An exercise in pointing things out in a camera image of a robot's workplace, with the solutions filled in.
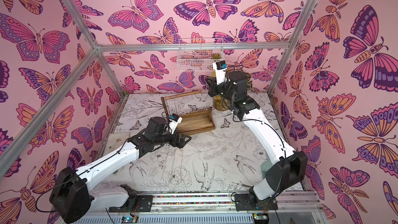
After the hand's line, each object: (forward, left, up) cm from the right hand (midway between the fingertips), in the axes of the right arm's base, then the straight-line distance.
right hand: (209, 76), depth 71 cm
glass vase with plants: (+13, -6, -31) cm, 34 cm away
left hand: (-16, +11, -24) cm, 31 cm away
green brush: (-26, -32, -41) cm, 58 cm away
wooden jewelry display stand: (+3, +10, -41) cm, 42 cm away
